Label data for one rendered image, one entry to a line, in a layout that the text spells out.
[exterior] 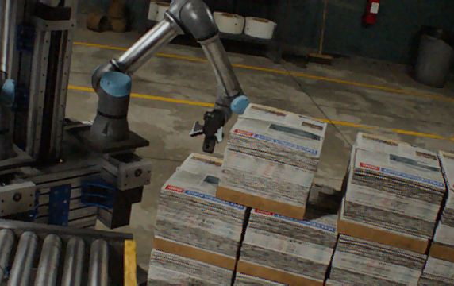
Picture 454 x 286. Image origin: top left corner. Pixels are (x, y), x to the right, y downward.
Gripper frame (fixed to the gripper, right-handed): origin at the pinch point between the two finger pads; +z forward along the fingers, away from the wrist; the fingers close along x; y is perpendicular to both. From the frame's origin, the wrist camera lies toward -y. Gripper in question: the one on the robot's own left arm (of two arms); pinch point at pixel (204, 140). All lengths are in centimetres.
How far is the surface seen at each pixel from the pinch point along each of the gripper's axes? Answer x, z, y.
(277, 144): 30, 44, 20
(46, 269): -15, 102, -5
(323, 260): 53, 45, -13
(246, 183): 23.3, 43.0, 5.5
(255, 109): 18.1, 14.0, 20.8
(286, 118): 29.4, 15.7, 20.6
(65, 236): -18, 84, -6
